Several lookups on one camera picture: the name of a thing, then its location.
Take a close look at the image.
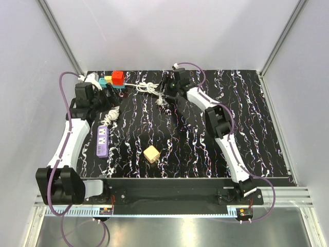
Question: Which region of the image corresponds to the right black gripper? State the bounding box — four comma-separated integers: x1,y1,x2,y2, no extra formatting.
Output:
154,74,179,98

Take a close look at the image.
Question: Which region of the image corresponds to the white power cord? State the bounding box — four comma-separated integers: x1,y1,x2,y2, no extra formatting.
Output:
123,81,168,106

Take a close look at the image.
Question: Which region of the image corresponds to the teal power strip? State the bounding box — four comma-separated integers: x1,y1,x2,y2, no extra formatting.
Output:
98,78,125,89

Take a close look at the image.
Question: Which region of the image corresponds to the yellow cube plug adapter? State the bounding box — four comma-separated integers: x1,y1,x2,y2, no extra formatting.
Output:
107,76,113,84

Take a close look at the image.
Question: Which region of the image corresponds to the red cube socket adapter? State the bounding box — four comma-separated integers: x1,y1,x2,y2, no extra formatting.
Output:
112,70,125,86

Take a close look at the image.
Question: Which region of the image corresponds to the purple power strip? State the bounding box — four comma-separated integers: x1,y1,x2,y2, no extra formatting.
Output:
96,126,109,158

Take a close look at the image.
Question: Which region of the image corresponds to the beige cube plug adapter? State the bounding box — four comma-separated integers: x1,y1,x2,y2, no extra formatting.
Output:
143,145,160,164

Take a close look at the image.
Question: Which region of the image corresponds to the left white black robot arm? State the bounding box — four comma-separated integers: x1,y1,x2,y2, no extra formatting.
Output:
35,82,121,205

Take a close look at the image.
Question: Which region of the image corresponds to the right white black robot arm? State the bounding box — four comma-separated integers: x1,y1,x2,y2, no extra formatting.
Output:
158,68,257,204

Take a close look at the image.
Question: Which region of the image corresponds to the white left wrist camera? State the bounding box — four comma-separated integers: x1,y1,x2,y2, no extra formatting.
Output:
84,73,99,83

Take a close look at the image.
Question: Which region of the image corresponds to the left aluminium frame post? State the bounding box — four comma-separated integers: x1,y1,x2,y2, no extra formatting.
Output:
36,0,84,75

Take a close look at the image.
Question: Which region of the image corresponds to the aluminium frame post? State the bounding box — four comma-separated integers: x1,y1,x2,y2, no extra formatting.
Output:
259,0,308,78
36,0,84,75

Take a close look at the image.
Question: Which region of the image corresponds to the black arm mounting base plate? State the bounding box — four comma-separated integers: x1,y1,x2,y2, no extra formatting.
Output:
50,177,295,216

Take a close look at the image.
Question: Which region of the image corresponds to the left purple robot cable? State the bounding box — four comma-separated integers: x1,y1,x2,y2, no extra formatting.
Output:
47,71,111,246

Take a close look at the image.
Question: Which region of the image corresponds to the right aluminium frame post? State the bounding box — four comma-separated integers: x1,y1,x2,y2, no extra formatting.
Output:
259,0,308,78

